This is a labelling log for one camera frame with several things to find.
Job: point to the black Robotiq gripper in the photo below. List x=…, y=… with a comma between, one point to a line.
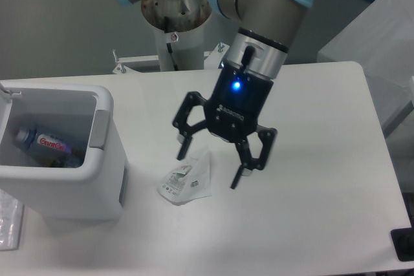
x=232, y=114

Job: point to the white plastic wrapper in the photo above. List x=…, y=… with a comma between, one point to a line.
x=190, y=180

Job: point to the clear crushed plastic bottle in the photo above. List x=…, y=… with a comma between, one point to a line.
x=44, y=142

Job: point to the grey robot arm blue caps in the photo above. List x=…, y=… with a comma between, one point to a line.
x=266, y=33

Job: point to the white trash can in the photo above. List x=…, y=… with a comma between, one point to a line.
x=93, y=191

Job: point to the trash inside bin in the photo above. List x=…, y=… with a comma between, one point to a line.
x=66, y=162

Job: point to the white side table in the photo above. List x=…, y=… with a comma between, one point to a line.
x=380, y=39

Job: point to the black device at table edge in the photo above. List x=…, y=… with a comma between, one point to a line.
x=403, y=243

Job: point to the clear plastic sheet packet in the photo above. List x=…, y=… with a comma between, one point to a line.
x=12, y=211

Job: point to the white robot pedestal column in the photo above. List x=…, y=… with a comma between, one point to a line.
x=178, y=26

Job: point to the white pedestal base frame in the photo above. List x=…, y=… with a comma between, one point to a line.
x=211, y=60

